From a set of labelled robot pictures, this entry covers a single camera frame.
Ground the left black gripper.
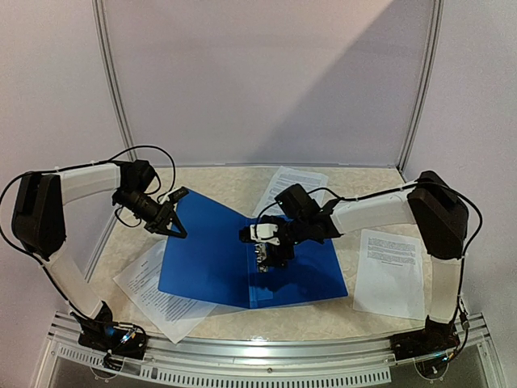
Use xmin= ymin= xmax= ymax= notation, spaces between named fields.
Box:
xmin=117 ymin=188 xmax=187 ymax=238

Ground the metal folder clip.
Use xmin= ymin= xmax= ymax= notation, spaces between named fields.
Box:
xmin=254 ymin=242 xmax=269 ymax=273

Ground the blue plastic folder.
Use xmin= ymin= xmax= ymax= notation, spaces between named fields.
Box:
xmin=158 ymin=191 xmax=348 ymax=310

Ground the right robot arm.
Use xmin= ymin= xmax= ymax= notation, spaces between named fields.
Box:
xmin=250 ymin=171 xmax=469 ymax=352

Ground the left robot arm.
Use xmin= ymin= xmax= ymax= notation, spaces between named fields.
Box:
xmin=11 ymin=160 xmax=189 ymax=319

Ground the printed paper sheet middle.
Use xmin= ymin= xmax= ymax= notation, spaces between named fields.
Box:
xmin=253 ymin=167 xmax=329 ymax=217

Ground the printed paper sheet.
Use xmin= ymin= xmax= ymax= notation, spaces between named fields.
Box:
xmin=253 ymin=167 xmax=329 ymax=217
xmin=114 ymin=240 xmax=216 ymax=344
xmin=353 ymin=230 xmax=425 ymax=320

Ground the printed paper sheet left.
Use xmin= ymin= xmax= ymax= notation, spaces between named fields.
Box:
xmin=114 ymin=240 xmax=216 ymax=344

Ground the printed paper sheet right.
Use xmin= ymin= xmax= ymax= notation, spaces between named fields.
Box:
xmin=353 ymin=230 xmax=425 ymax=320

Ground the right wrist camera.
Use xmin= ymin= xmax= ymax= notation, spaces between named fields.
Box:
xmin=238 ymin=223 xmax=280 ymax=246

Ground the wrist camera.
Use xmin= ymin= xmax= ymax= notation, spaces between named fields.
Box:
xmin=157 ymin=187 xmax=189 ymax=205
xmin=238 ymin=223 xmax=280 ymax=246

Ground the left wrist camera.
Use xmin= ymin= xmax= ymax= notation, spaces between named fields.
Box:
xmin=157 ymin=187 xmax=189 ymax=205

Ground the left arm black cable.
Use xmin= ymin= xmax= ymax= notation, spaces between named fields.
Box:
xmin=0 ymin=145 xmax=178 ymax=255

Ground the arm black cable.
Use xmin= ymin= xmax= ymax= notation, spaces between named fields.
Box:
xmin=0 ymin=145 xmax=178 ymax=255
xmin=258 ymin=179 xmax=484 ymax=328

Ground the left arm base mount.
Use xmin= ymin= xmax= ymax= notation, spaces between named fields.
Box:
xmin=69 ymin=302 xmax=149 ymax=361

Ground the aluminium front rail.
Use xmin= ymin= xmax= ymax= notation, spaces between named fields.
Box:
xmin=33 ymin=313 xmax=506 ymax=387

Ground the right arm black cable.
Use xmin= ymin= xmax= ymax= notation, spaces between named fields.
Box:
xmin=258 ymin=179 xmax=484 ymax=328

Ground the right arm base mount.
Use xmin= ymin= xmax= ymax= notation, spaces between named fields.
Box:
xmin=389 ymin=315 xmax=470 ymax=362

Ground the left aluminium frame post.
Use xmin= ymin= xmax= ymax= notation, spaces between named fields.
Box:
xmin=91 ymin=0 xmax=134 ymax=148

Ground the aluminium frame post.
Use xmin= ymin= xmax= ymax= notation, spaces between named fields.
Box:
xmin=396 ymin=0 xmax=444 ymax=175
xmin=91 ymin=0 xmax=134 ymax=148

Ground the right aluminium frame post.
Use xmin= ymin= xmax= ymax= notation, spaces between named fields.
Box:
xmin=396 ymin=0 xmax=444 ymax=175

